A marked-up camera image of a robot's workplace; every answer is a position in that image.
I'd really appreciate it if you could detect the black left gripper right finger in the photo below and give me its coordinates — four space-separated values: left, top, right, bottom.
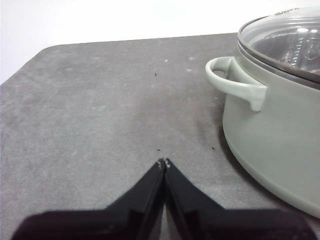
163 157 319 240

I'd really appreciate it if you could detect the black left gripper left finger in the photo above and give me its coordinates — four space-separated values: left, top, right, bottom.
11 158 166 240

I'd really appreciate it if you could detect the glass lid with steel rim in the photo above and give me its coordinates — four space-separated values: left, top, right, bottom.
237 5 320 89

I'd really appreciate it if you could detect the pale green electric steamer pot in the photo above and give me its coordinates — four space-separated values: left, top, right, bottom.
204 37 320 219

